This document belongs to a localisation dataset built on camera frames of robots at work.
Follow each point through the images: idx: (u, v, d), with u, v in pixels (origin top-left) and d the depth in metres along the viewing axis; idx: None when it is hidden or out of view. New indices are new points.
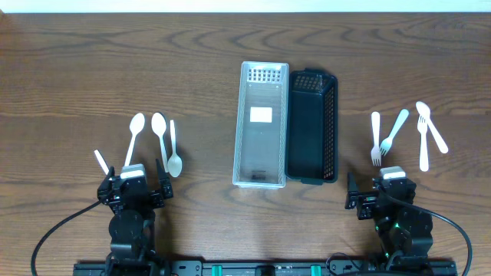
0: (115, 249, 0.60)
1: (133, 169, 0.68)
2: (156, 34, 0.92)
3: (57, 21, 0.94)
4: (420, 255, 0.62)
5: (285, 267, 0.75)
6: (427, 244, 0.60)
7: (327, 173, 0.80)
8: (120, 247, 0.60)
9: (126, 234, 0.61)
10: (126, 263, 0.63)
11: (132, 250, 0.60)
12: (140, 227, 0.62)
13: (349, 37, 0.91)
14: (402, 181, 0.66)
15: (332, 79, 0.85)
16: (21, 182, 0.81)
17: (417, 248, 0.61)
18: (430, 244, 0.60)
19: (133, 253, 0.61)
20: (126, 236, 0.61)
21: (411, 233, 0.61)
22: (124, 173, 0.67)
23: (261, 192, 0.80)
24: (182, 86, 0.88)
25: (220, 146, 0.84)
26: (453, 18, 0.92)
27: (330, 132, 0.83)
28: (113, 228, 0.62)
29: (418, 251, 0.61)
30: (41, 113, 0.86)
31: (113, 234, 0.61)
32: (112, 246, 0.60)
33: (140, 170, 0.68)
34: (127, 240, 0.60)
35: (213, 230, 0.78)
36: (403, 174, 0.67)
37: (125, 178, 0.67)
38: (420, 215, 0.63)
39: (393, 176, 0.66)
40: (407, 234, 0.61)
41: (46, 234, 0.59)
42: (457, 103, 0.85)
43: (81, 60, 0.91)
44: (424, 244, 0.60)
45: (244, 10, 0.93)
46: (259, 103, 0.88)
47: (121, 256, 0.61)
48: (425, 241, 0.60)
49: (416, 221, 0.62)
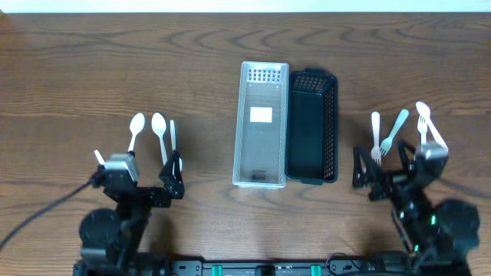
0: (87, 254, 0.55)
1: (117, 161, 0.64)
2: (156, 34, 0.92)
3: (57, 21, 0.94)
4: (459, 257, 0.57)
5: (285, 267, 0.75)
6: (470, 244, 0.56)
7: (327, 173, 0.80)
8: (93, 251, 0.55)
9: (99, 238, 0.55)
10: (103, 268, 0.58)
11: (106, 257, 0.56)
12: (114, 230, 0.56)
13: (348, 37, 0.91)
14: (443, 160, 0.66)
15: (332, 80, 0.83)
16: (21, 182, 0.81)
17: (457, 249, 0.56)
18: (472, 244, 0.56)
19: (107, 259, 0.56)
20: (98, 241, 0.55)
21: (451, 231, 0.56)
22: (108, 163, 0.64)
23: (261, 192, 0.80)
24: (183, 86, 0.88)
25: (220, 146, 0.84)
26: (453, 18, 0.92)
27: (330, 132, 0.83)
28: (82, 233, 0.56)
29: (456, 254, 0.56)
30: (41, 113, 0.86)
31: (84, 238, 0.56)
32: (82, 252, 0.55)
33: (123, 162, 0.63)
34: (100, 245, 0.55)
35: (213, 230, 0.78)
36: (445, 152, 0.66)
37: (108, 168, 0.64)
38: (464, 209, 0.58)
39: (436, 153, 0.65)
40: (448, 233, 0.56)
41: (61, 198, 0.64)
42: (457, 103, 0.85)
43: (82, 60, 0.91)
44: (466, 247, 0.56)
45: (244, 10, 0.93)
46: (259, 103, 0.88)
47: (96, 263, 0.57)
48: (468, 241, 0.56)
49: (459, 216, 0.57)
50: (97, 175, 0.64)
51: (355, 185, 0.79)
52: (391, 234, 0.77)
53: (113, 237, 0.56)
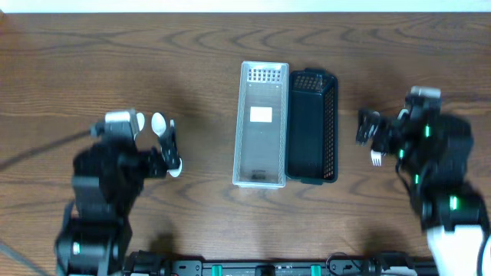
0: (77, 185, 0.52)
1: (120, 113, 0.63)
2: (156, 34, 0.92)
3: (57, 21, 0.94)
4: (456, 164, 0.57)
5: (285, 267, 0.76)
6: (464, 147, 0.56)
7: (327, 173, 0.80)
8: (84, 181, 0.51)
9: (92, 166, 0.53)
10: (91, 213, 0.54)
11: (97, 187, 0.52)
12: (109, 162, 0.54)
13: (349, 37, 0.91)
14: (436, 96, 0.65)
15: (332, 79, 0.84)
16: (21, 182, 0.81)
17: (451, 152, 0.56)
18: (466, 146, 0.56)
19: (99, 192, 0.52)
20: (91, 169, 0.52)
21: (445, 135, 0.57)
22: (110, 117, 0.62)
23: (261, 192, 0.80)
24: (183, 86, 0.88)
25: (220, 146, 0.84)
26: (453, 18, 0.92)
27: (330, 131, 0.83)
28: (77, 162, 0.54)
29: (452, 156, 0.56)
30: (41, 113, 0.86)
31: (76, 168, 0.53)
32: (72, 182, 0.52)
33: (127, 113, 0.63)
34: (92, 175, 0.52)
35: (213, 230, 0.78)
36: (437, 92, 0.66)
37: (110, 121, 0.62)
38: (454, 121, 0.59)
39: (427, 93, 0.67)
40: (441, 138, 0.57)
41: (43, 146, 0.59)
42: (457, 103, 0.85)
43: (82, 60, 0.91)
44: (460, 148, 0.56)
45: (244, 10, 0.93)
46: (259, 103, 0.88)
47: (87, 198, 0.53)
48: (462, 145, 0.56)
49: (451, 125, 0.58)
50: (99, 126, 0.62)
51: (359, 141, 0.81)
52: (391, 234, 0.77)
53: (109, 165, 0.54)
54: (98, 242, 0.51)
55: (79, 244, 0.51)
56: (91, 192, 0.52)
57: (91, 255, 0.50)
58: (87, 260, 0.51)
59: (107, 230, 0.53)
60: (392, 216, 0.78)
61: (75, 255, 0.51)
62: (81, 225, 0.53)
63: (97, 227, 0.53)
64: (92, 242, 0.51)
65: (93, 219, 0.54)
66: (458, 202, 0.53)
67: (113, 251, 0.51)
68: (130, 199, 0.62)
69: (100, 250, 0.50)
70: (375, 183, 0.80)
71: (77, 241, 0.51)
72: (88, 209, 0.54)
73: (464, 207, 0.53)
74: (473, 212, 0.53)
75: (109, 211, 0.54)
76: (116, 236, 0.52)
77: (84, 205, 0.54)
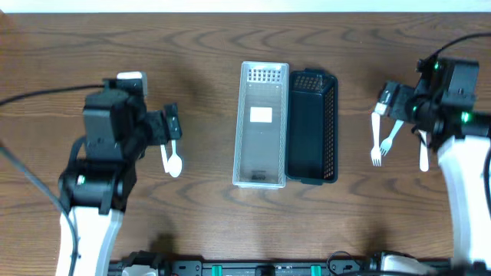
0: (88, 116, 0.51)
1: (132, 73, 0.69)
2: (156, 34, 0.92)
3: (57, 21, 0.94)
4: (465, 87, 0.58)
5: (285, 267, 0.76)
6: (470, 69, 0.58)
7: (327, 173, 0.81)
8: (94, 112, 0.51)
9: (105, 101, 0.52)
10: (100, 153, 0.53)
11: (109, 118, 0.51)
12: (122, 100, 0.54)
13: (349, 37, 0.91)
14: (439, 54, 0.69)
15: (332, 79, 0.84)
16: (21, 182, 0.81)
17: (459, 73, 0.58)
18: (472, 68, 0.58)
19: (110, 124, 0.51)
20: (103, 103, 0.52)
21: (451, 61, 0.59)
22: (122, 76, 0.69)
23: (261, 192, 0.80)
24: (183, 86, 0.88)
25: (220, 146, 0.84)
26: (453, 18, 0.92)
27: (330, 131, 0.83)
28: (88, 97, 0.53)
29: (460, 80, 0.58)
30: (41, 113, 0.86)
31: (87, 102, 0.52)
32: (84, 113, 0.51)
33: (140, 73, 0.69)
34: (103, 107, 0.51)
35: (213, 230, 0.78)
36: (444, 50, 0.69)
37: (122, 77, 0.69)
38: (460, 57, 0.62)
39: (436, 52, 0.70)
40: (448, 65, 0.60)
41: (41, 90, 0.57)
42: None
43: (82, 60, 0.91)
44: (465, 68, 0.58)
45: (244, 10, 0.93)
46: (259, 103, 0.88)
47: (95, 129, 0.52)
48: (468, 67, 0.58)
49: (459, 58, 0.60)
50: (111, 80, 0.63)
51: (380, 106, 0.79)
52: (391, 234, 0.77)
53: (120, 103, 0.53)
54: (104, 177, 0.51)
55: (85, 176, 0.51)
56: (100, 129, 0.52)
57: (97, 188, 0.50)
58: (90, 192, 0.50)
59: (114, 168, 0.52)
60: (392, 216, 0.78)
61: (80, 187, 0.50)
62: (89, 163, 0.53)
63: (105, 164, 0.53)
64: (98, 178, 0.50)
65: (102, 159, 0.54)
66: (469, 116, 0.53)
67: (118, 187, 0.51)
68: (140, 148, 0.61)
69: (106, 184, 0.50)
70: (376, 183, 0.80)
71: (83, 175, 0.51)
72: (97, 146, 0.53)
73: (476, 121, 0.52)
74: (484, 126, 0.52)
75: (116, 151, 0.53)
76: (121, 175, 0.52)
77: (92, 143, 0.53)
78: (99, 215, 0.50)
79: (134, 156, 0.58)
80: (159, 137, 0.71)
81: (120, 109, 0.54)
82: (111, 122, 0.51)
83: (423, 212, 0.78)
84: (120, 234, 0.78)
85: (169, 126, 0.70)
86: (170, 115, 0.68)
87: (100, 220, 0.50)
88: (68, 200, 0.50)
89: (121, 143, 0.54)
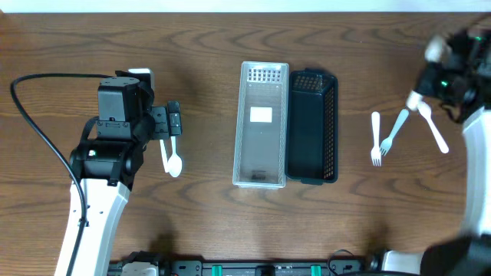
0: (103, 96, 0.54)
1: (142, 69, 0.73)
2: (156, 34, 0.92)
3: (57, 21, 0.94)
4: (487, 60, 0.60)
5: (285, 267, 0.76)
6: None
7: (327, 173, 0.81)
8: (109, 93, 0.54)
9: (118, 84, 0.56)
10: (110, 133, 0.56)
11: (123, 98, 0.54)
12: (134, 84, 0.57)
13: (348, 37, 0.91)
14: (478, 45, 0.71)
15: (332, 80, 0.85)
16: (21, 182, 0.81)
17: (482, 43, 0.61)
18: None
19: (123, 103, 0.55)
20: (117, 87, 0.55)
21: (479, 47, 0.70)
22: (133, 70, 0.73)
23: (261, 192, 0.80)
24: (183, 86, 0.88)
25: (219, 146, 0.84)
26: (453, 18, 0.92)
27: (330, 131, 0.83)
28: (103, 80, 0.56)
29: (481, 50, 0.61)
30: (41, 113, 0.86)
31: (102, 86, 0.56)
32: (98, 93, 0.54)
33: (147, 70, 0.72)
34: (116, 88, 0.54)
35: (213, 230, 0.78)
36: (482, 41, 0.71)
37: (132, 71, 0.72)
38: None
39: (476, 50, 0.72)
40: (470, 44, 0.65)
41: (51, 74, 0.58)
42: None
43: (81, 60, 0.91)
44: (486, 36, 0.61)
45: (244, 10, 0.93)
46: (259, 103, 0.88)
47: (109, 110, 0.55)
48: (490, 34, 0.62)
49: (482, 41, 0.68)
50: (123, 72, 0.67)
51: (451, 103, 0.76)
52: (391, 234, 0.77)
53: (132, 84, 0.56)
54: (113, 152, 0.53)
55: (96, 150, 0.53)
56: (113, 108, 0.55)
57: (106, 162, 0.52)
58: (101, 165, 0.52)
59: (124, 145, 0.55)
60: (392, 217, 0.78)
61: (91, 159, 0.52)
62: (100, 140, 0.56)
63: (116, 142, 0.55)
64: (107, 152, 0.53)
65: (112, 138, 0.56)
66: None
67: (126, 163, 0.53)
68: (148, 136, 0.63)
69: (115, 159, 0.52)
70: (376, 183, 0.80)
71: (93, 148, 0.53)
72: (107, 126, 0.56)
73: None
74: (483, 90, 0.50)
75: (126, 131, 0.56)
76: (130, 152, 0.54)
77: (103, 123, 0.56)
78: (107, 185, 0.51)
79: (143, 140, 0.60)
80: (161, 132, 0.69)
81: (132, 92, 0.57)
82: (123, 101, 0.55)
83: (423, 212, 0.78)
84: (120, 234, 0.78)
85: (170, 121, 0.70)
86: (172, 110, 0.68)
87: (108, 191, 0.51)
88: (80, 171, 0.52)
89: (132, 124, 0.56)
